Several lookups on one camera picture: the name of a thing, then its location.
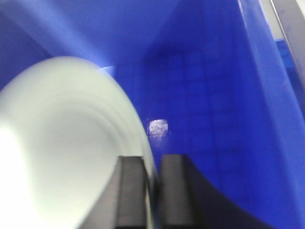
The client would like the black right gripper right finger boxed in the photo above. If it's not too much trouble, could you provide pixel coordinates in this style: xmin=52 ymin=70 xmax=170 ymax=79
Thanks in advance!
xmin=160 ymin=154 xmax=269 ymax=229

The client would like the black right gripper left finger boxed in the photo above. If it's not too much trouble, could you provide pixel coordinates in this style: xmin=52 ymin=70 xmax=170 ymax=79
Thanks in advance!
xmin=79 ymin=156 xmax=148 ymax=229

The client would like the green round plate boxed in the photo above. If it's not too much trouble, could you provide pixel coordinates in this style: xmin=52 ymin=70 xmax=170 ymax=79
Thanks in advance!
xmin=0 ymin=57 xmax=156 ymax=229

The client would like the stainless steel shelf rack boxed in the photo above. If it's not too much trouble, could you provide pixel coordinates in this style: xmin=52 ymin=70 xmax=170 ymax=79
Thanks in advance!
xmin=260 ymin=0 xmax=305 ymax=82

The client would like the blue plastic bin, right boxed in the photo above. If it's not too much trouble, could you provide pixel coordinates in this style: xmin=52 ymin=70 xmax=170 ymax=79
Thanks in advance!
xmin=0 ymin=0 xmax=305 ymax=229

